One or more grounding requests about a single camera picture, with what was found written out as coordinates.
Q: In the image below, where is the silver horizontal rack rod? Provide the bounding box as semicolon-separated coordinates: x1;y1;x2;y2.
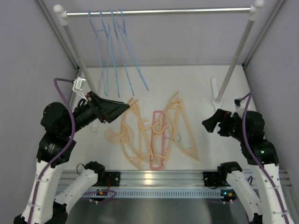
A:
65;7;252;18

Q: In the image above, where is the aluminium front rail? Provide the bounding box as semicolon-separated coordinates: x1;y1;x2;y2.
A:
58;170;292;188

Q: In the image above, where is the beige plastic hanger centre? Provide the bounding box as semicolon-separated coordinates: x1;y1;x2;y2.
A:
138;106;173;169

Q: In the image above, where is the beige plastic hanger far left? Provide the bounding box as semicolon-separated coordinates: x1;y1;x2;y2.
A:
120;98;143;170

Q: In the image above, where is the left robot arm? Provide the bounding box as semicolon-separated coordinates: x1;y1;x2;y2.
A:
14;91;130;224

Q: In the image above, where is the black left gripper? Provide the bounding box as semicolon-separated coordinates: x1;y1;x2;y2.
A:
63;90;130;136

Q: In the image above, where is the white slotted cable duct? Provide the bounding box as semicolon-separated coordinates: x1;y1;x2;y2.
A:
82;188;233;199

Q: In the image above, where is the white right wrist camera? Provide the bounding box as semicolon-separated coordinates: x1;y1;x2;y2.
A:
234;98;247;117

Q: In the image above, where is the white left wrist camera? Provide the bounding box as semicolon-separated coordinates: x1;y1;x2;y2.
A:
72;77;86;98

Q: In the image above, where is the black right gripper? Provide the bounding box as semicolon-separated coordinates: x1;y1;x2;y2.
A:
202;109;248;143

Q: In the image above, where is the blue wire hanger four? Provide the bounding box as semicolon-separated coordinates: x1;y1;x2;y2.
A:
115;9;149;91

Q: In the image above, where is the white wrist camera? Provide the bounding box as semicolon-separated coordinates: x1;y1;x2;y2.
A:
72;77;86;98
234;98;247;117

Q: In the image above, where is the white right rack foot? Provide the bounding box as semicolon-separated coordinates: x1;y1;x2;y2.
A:
211;77;222;112

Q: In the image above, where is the beige small hanger left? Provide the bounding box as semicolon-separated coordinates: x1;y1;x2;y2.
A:
104;126;133;145

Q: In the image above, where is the blue wire hanger two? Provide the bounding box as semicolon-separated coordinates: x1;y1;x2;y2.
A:
99;11;120;97

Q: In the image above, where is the beige plastic hanger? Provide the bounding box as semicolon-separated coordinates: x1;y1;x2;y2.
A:
138;106;173;169
167;91;200;161
120;98;143;170

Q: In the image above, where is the white right rack pole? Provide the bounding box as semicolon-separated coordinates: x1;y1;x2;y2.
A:
214;0;265;106

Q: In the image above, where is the blue wire hanger one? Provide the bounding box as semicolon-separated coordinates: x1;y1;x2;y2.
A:
88;10;109;97

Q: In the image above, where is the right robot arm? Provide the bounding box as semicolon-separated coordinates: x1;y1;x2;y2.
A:
202;109;294;224

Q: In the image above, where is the pink plastic hanger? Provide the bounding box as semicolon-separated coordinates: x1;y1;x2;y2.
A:
149;111;167;170

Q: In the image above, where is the beige plastic hanger right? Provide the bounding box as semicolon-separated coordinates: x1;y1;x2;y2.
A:
167;91;200;161

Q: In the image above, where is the blue wire hanger three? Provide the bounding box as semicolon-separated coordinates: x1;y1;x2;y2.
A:
110;10;135;96

